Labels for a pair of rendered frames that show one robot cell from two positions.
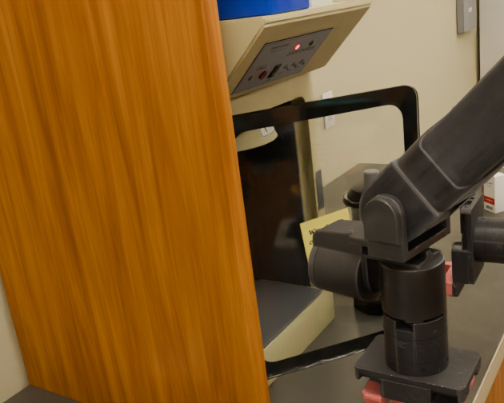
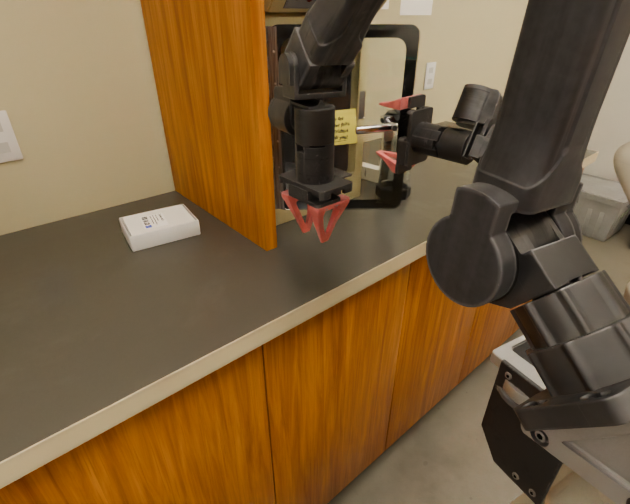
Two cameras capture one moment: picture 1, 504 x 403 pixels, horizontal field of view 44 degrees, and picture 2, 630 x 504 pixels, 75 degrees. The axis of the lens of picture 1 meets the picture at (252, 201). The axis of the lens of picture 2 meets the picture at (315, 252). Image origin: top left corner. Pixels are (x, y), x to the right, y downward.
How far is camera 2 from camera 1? 0.31 m
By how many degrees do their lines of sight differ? 18
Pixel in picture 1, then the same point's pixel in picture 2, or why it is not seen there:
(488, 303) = not seen: hidden behind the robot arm
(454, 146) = (320, 13)
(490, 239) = (421, 135)
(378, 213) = (283, 63)
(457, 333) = (426, 219)
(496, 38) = not seen: hidden behind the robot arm
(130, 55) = not seen: outside the picture
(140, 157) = (217, 40)
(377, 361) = (292, 175)
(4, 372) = (162, 180)
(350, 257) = (285, 103)
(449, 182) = (315, 40)
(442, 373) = (319, 185)
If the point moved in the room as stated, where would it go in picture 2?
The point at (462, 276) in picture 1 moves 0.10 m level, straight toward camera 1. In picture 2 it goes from (401, 159) to (378, 174)
